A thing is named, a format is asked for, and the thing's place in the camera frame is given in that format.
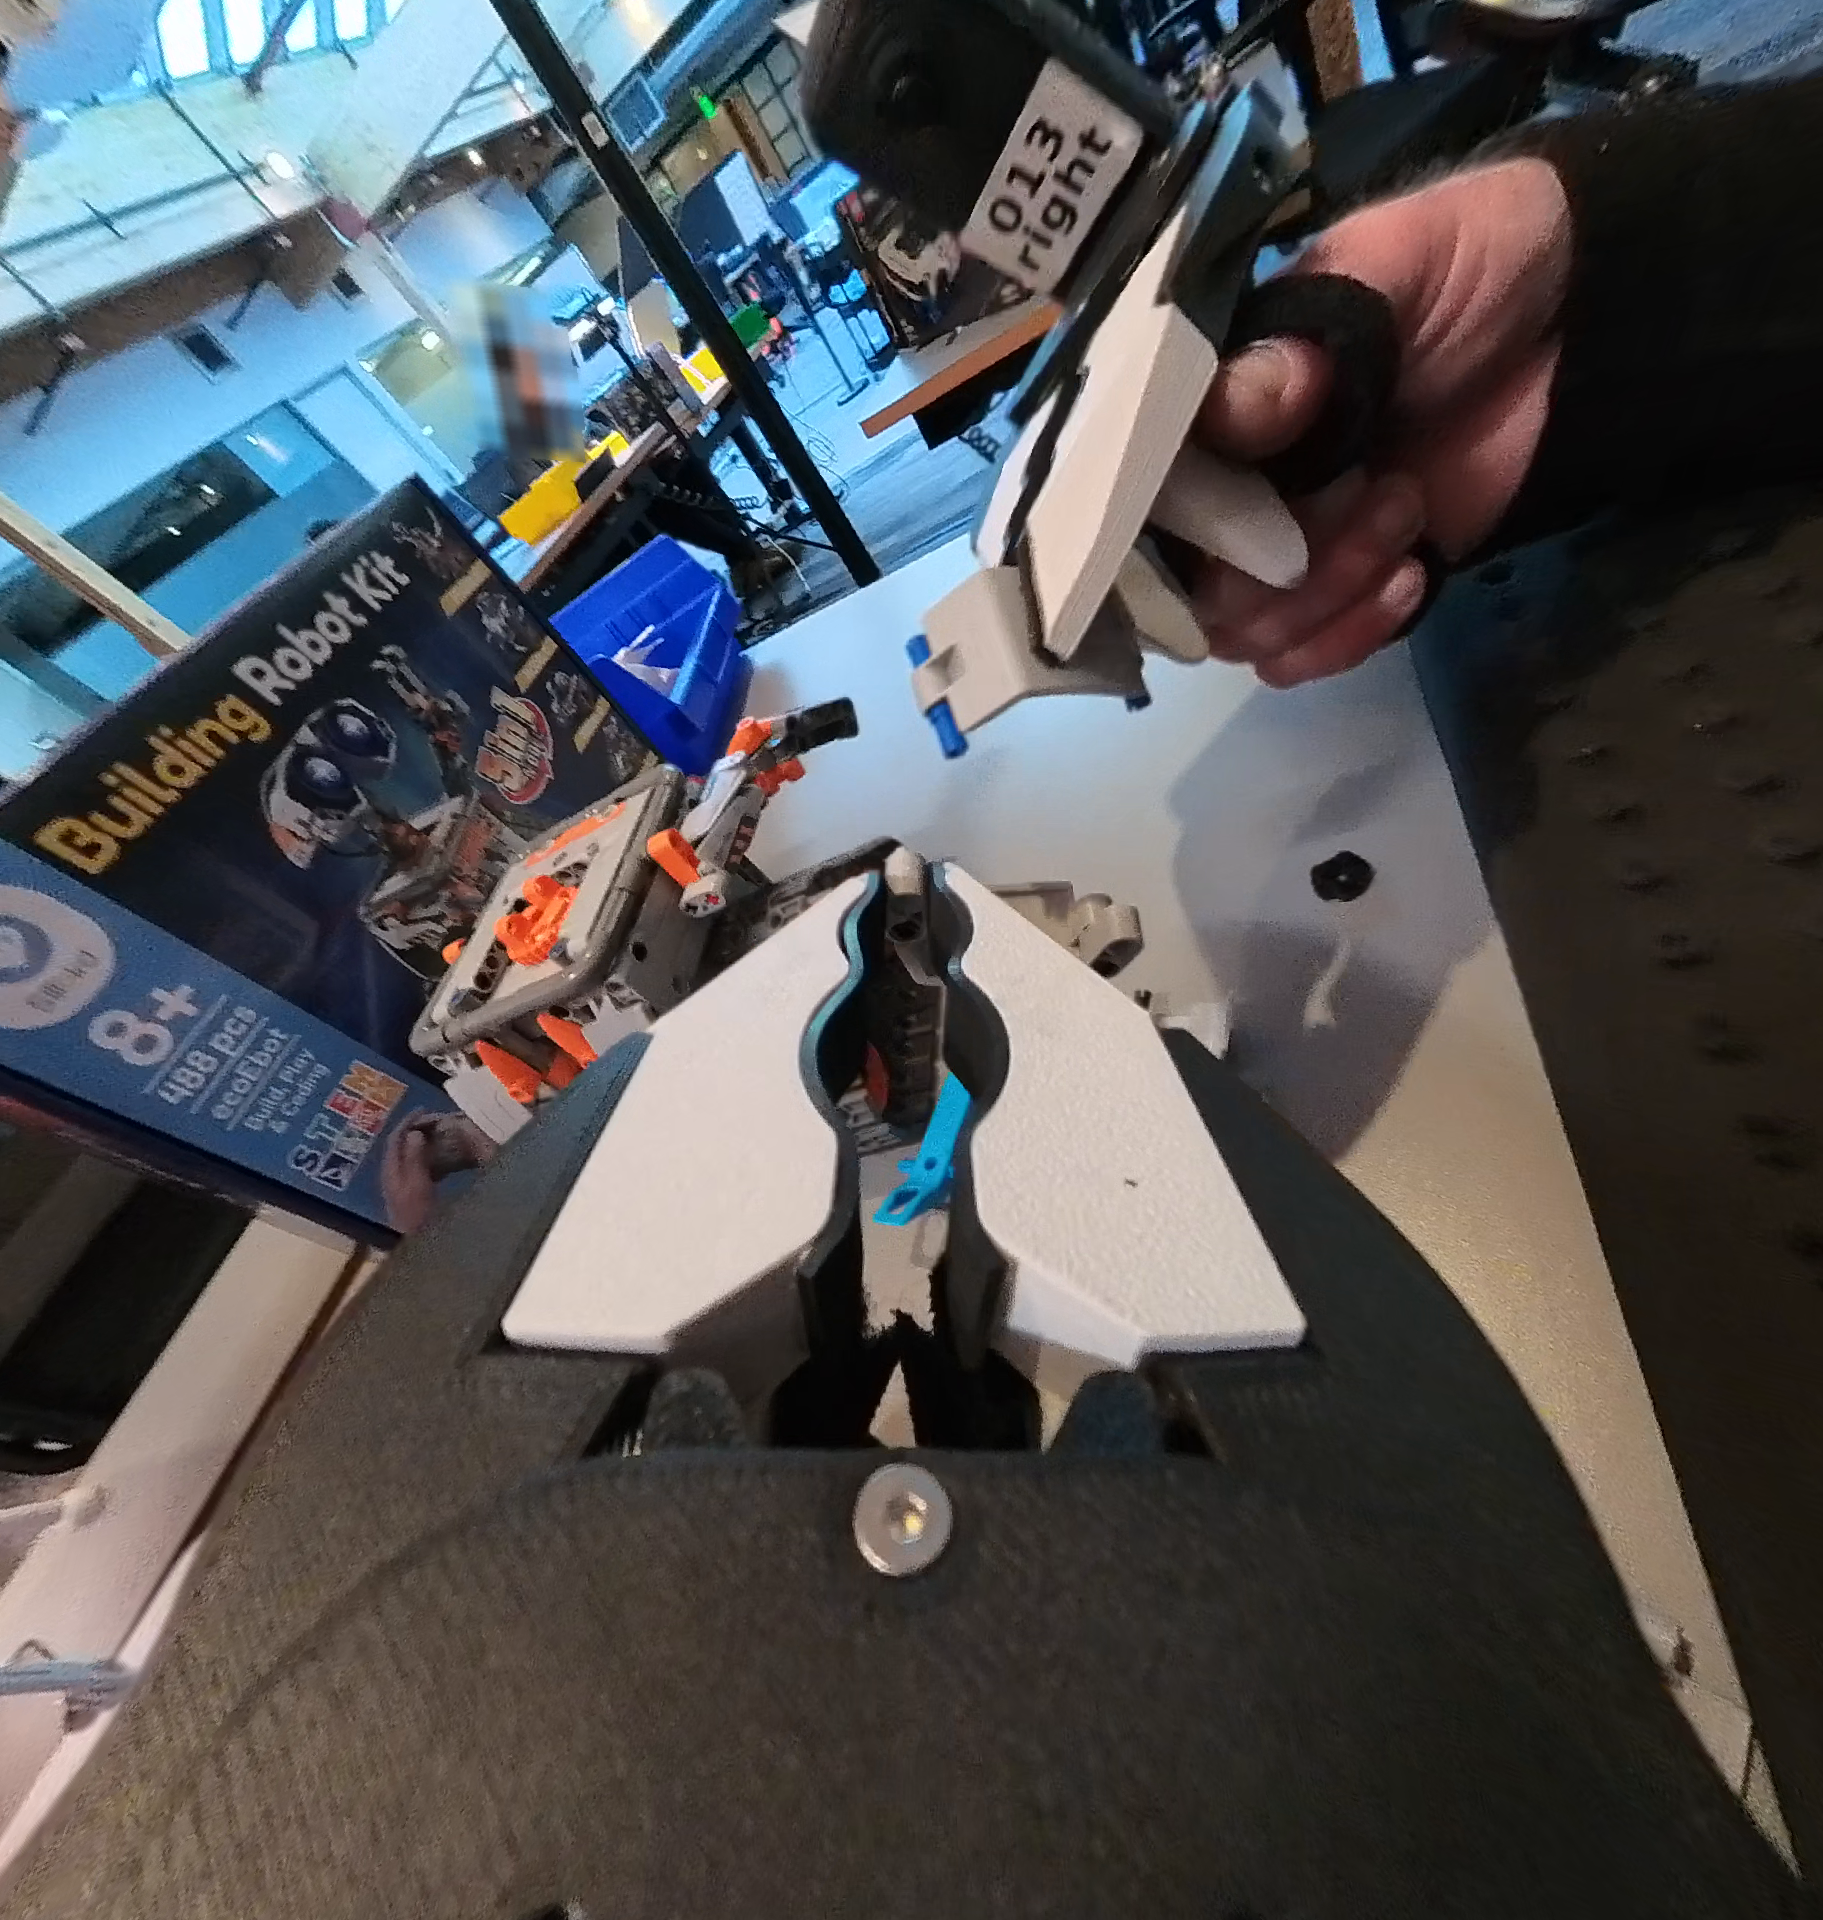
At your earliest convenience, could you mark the toy tracked robot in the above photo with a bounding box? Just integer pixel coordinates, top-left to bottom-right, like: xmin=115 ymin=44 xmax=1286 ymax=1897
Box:
xmin=407 ymin=697 xmax=948 ymax=1148

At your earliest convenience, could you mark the blue storage bin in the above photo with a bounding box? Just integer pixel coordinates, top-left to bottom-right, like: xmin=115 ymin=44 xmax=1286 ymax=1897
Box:
xmin=549 ymin=538 xmax=753 ymax=778

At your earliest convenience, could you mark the blue robot kit box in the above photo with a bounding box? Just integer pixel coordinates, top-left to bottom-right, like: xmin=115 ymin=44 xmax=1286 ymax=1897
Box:
xmin=0 ymin=477 xmax=658 ymax=1249

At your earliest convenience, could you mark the black pole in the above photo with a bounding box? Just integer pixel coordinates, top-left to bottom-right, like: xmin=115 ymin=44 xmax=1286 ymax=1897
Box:
xmin=491 ymin=0 xmax=886 ymax=590

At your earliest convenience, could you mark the yellow storage bin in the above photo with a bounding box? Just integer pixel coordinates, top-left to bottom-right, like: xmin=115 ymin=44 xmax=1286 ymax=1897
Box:
xmin=496 ymin=449 xmax=624 ymax=549

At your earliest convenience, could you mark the grey panel piece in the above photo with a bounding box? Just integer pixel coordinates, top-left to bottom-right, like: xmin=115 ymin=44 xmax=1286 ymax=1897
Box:
xmin=918 ymin=568 xmax=1152 ymax=720

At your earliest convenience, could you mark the wooden work table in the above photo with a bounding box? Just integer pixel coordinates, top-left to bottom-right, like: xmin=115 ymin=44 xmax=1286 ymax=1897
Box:
xmin=859 ymin=300 xmax=1068 ymax=451

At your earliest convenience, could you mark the book stand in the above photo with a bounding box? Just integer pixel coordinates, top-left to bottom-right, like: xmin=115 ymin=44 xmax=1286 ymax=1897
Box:
xmin=0 ymin=1484 xmax=140 ymax=1726

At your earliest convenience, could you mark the cyan brick separator tool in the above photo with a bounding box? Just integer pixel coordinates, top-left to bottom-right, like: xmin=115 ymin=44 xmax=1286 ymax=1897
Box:
xmin=869 ymin=1077 xmax=976 ymax=1235

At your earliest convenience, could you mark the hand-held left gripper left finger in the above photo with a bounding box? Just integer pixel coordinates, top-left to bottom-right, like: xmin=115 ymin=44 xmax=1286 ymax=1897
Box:
xmin=498 ymin=867 xmax=898 ymax=1354

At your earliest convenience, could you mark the toy car box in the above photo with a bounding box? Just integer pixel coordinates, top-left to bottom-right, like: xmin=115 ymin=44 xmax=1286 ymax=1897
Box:
xmin=836 ymin=180 xmax=1068 ymax=354

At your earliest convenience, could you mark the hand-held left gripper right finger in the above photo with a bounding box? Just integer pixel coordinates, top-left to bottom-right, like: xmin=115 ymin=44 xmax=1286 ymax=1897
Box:
xmin=929 ymin=861 xmax=1310 ymax=1369

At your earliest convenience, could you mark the grey connector block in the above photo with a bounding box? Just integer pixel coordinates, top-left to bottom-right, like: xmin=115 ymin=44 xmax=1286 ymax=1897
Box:
xmin=910 ymin=631 xmax=976 ymax=752
xmin=881 ymin=844 xmax=940 ymax=969

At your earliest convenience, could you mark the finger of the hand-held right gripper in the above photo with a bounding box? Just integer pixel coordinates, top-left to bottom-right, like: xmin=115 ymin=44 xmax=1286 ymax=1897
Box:
xmin=974 ymin=274 xmax=1213 ymax=672
xmin=1019 ymin=255 xmax=1312 ymax=665

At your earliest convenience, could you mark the person's right hand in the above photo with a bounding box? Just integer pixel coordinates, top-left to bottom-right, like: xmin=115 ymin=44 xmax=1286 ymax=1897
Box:
xmin=1170 ymin=157 xmax=1583 ymax=692

